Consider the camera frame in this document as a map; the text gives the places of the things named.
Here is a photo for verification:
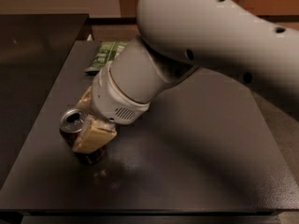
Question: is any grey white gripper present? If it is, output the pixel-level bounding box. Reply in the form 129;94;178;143
72;62;150;154

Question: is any dark orange soda can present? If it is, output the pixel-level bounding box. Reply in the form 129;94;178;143
59;108;105;165

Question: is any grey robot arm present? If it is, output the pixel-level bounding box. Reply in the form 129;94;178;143
72;0;299;154

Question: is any green jalapeno chip bag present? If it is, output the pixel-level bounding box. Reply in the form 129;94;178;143
84;41;128;74

